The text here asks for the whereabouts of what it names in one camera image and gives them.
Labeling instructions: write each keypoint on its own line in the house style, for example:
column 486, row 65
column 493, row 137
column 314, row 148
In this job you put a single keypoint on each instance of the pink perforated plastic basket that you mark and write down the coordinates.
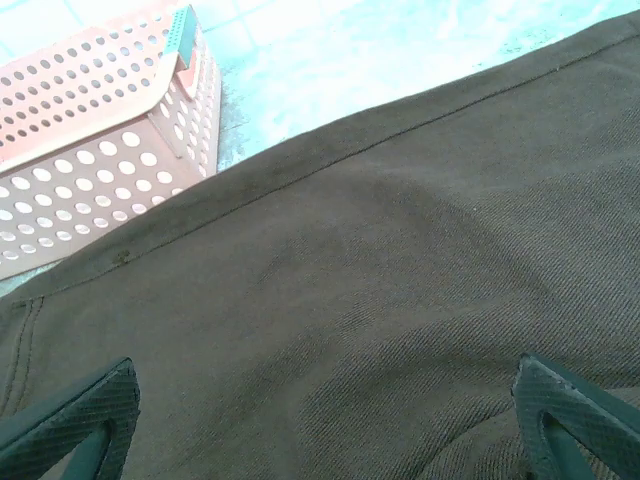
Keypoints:
column 90, row 150

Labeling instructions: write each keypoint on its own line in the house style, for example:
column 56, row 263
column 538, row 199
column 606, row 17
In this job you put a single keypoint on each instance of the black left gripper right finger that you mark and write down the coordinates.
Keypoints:
column 575, row 420

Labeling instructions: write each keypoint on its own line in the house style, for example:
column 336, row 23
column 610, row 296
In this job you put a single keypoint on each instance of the brown long pants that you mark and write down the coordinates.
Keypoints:
column 380, row 280

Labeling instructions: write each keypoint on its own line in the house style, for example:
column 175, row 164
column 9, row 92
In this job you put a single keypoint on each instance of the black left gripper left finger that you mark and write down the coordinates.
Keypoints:
column 75, row 420

